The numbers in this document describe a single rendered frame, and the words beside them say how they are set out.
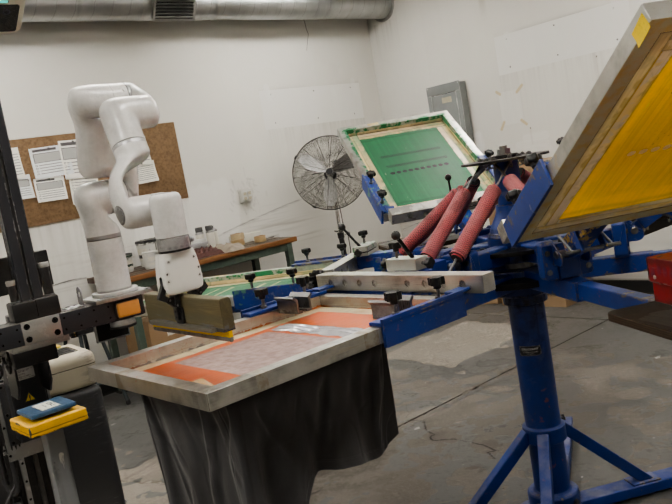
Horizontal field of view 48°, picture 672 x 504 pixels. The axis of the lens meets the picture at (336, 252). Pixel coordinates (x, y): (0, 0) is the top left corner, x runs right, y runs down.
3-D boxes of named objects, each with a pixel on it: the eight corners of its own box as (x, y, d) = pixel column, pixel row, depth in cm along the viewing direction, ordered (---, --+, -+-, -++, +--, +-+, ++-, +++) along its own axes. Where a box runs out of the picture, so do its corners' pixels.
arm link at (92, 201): (78, 243, 210) (66, 186, 208) (122, 234, 218) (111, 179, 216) (90, 242, 202) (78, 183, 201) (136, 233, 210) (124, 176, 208)
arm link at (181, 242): (183, 233, 182) (185, 244, 182) (150, 240, 176) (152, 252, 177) (199, 232, 176) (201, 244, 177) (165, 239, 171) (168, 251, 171)
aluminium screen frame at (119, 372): (209, 412, 148) (206, 393, 147) (90, 381, 192) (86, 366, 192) (464, 310, 198) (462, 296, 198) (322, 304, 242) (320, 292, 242)
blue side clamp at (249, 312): (253, 334, 220) (249, 311, 219) (244, 333, 224) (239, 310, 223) (330, 308, 239) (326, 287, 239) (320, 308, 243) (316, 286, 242)
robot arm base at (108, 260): (83, 297, 215) (71, 243, 214) (125, 286, 222) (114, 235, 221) (100, 299, 203) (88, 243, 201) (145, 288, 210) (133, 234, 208)
